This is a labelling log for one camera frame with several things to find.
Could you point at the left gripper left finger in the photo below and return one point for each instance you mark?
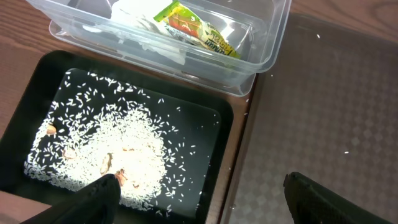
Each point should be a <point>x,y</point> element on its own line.
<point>95,203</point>

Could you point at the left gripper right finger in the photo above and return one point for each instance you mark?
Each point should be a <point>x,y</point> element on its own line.
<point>312,203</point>

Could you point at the yellow snack wrapper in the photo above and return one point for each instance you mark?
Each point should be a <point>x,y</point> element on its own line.
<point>185,25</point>

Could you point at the spilled white rice pile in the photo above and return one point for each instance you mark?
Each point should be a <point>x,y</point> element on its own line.
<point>158,146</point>

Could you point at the black tray bin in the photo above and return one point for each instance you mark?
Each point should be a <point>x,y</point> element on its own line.
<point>33,107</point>

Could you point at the brown serving tray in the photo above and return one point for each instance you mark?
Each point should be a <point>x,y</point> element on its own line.
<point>328,110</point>

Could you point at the clear plastic bin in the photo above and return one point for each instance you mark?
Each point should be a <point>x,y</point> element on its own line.
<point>253,28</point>

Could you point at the white crumpled tissue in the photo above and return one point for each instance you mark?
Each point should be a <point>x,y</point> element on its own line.
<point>140,14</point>

